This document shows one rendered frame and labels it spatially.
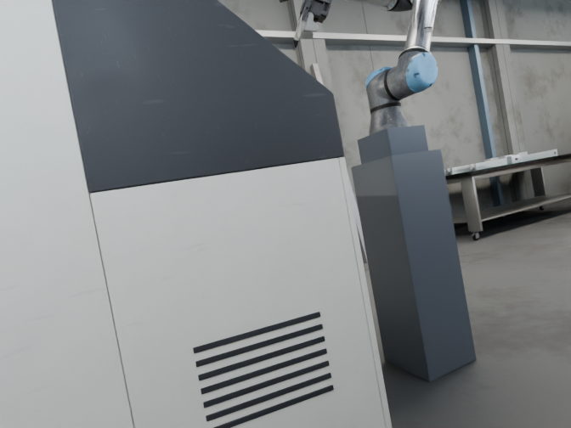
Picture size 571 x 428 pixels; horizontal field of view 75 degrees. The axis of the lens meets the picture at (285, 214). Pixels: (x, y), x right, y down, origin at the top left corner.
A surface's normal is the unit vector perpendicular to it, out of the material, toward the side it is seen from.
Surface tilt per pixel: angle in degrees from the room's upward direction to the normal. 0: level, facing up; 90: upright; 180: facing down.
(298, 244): 90
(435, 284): 90
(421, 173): 90
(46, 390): 90
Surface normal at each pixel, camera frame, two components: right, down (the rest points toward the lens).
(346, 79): 0.41, -0.05
